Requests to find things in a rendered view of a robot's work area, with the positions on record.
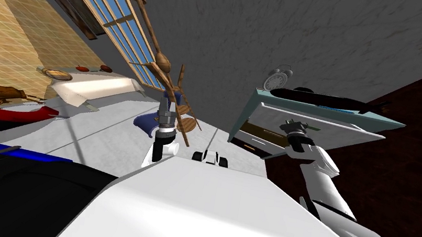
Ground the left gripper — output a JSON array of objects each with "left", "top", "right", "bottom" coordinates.
[{"left": 155, "top": 96, "right": 180, "bottom": 130}]

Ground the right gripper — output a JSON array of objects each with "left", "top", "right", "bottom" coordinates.
[{"left": 277, "top": 118, "right": 314, "bottom": 143}]

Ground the blue chair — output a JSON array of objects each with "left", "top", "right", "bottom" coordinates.
[{"left": 131, "top": 85, "right": 184, "bottom": 143}]

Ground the long black object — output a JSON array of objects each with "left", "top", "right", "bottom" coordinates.
[{"left": 268, "top": 83, "right": 391, "bottom": 120}]

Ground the teal nightstand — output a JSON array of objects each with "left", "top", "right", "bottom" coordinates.
[{"left": 225, "top": 83, "right": 409, "bottom": 182}]

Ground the white drawer front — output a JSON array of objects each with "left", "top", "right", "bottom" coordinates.
[{"left": 249, "top": 101, "right": 389, "bottom": 164}]

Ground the grey alarm clock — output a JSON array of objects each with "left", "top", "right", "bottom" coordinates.
[{"left": 262, "top": 61, "right": 295, "bottom": 96}]

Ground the white bed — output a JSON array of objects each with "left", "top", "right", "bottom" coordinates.
[{"left": 45, "top": 63, "right": 148, "bottom": 119}]

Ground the wooden coat stand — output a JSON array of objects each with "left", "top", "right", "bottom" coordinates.
[{"left": 81, "top": 0, "right": 223, "bottom": 149}]

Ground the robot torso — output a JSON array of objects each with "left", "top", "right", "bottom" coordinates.
[{"left": 50, "top": 127, "right": 422, "bottom": 237}]

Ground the dark wall picture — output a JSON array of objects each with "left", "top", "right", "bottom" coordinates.
[{"left": 46, "top": 0, "right": 112, "bottom": 43}]

